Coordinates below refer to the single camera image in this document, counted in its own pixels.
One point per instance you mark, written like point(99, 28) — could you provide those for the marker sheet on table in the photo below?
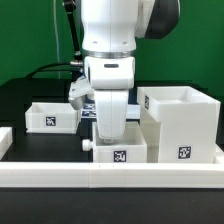
point(89, 111)

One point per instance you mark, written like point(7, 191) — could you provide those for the white front fence rail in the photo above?
point(112, 175)

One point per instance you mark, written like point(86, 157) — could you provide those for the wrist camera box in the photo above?
point(79, 90)

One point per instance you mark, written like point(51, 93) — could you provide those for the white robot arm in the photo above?
point(110, 30)

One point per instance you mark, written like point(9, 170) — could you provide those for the white left fence piece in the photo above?
point(6, 140)

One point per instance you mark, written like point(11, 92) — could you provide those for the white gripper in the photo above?
point(111, 80)

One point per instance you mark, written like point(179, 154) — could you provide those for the white drawer box cabinet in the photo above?
point(179, 124)

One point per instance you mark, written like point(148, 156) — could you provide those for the white rear drawer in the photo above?
point(52, 118)

